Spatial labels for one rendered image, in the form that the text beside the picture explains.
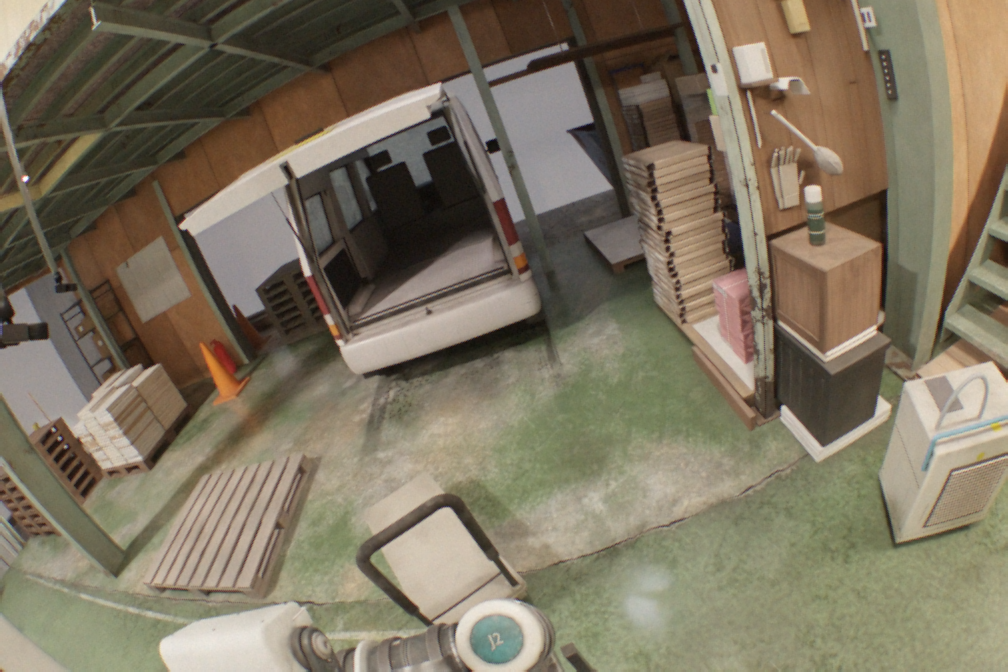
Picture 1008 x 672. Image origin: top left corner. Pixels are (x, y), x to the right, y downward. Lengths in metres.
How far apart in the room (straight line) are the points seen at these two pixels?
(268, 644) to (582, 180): 6.58
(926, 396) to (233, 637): 1.67
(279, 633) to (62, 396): 9.18
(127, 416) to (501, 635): 4.86
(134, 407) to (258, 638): 4.91
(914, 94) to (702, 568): 2.01
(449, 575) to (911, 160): 2.52
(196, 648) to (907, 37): 2.39
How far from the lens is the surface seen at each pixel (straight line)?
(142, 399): 5.40
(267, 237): 7.49
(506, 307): 2.87
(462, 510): 1.27
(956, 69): 2.72
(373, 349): 3.08
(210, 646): 0.51
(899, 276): 2.46
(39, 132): 3.15
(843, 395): 1.83
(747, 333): 2.29
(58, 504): 3.98
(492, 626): 0.65
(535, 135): 6.52
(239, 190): 1.90
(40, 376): 9.45
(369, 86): 4.84
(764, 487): 1.96
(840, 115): 1.93
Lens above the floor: 1.57
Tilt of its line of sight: 22 degrees down
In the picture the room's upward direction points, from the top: 21 degrees counter-clockwise
